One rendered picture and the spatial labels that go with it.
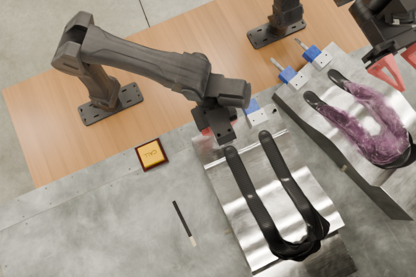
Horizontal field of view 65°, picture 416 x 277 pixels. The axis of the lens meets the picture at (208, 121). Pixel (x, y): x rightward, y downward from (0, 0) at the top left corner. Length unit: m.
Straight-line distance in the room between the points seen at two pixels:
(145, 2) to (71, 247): 1.57
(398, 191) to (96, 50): 0.82
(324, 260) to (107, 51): 0.75
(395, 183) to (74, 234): 0.90
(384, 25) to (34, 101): 0.99
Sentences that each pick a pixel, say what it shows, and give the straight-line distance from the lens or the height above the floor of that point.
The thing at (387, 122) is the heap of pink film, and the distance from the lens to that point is 1.06.
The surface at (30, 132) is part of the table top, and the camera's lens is 1.16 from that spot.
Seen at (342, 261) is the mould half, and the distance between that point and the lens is 1.01.
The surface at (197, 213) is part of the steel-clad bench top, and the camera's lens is 1.00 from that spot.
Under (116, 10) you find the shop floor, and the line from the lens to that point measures 2.22.
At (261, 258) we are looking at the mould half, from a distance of 0.88.
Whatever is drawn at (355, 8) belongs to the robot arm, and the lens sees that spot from 0.77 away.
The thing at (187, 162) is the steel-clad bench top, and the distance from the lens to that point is 1.01.
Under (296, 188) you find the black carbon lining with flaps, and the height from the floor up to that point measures 0.89.
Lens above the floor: 1.80
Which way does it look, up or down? 75 degrees down
